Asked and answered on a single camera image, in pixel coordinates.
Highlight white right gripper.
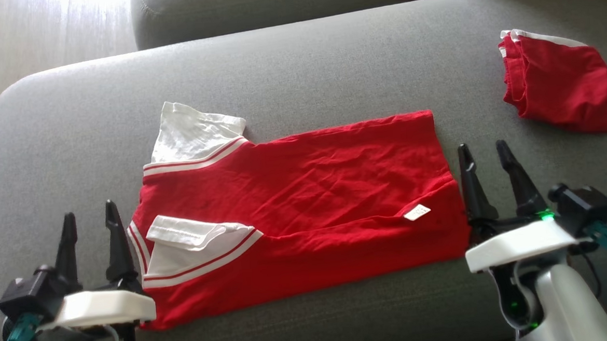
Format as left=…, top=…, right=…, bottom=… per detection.
left=457, top=135, right=595, bottom=275

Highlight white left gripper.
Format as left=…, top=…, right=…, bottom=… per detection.
left=30, top=198, right=158, bottom=331

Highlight grey sofa cushion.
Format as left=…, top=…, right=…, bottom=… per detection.
left=129, top=0, right=416, bottom=51

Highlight red jersey with white sleeves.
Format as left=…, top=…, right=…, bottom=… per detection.
left=120, top=85, right=476, bottom=332

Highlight red shorts with white stripes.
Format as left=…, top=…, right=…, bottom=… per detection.
left=497, top=23, right=607, bottom=139

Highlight large grey sofa seat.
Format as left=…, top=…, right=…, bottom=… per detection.
left=0, top=0, right=607, bottom=341

